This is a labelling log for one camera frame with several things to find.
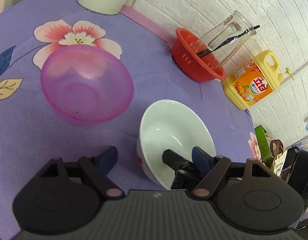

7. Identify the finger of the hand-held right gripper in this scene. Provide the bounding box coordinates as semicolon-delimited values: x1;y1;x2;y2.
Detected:
162;149;207;190

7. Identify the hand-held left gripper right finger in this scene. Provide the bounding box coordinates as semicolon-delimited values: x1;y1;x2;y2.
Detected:
191;147;272;197

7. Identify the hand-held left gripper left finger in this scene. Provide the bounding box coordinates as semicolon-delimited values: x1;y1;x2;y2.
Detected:
41;147;124;198

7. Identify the white ceramic bowl red pattern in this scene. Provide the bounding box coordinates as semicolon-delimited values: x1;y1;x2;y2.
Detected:
136;99;216;190

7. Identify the pink plastic bowl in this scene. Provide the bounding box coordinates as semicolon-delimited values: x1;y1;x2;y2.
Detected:
40;44;134;127

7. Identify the green box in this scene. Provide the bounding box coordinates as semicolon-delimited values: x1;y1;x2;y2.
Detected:
254;125;274;163

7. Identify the cream tote bag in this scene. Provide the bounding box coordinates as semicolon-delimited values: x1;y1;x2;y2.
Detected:
269;139;288;176

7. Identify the purple floral tablecloth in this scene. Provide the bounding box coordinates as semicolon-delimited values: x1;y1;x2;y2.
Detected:
0;0;260;230

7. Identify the yellow detergent bottle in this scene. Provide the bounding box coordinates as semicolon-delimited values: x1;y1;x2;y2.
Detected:
222;50;297;110

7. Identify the red plastic colander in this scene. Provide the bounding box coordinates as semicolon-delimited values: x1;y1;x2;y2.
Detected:
171;27;227;83

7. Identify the black straw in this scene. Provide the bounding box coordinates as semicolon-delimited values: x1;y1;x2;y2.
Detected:
196;25;260;57

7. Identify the glass pitcher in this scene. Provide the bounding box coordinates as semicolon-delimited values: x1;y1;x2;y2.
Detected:
195;10;258;68

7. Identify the pink undercloth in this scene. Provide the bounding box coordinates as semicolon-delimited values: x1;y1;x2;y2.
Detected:
120;5;175;46

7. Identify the black appliance with handle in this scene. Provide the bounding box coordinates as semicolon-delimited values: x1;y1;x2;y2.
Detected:
284;147;308;228

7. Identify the white wall pipe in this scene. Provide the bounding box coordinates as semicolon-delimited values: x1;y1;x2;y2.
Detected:
281;57;308;83

